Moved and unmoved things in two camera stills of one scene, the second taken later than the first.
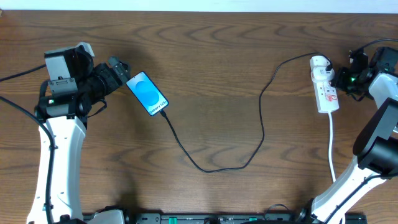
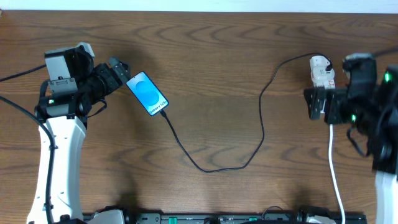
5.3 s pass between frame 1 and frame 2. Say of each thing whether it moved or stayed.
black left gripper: stayed
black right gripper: moved
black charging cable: stayed
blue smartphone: stayed
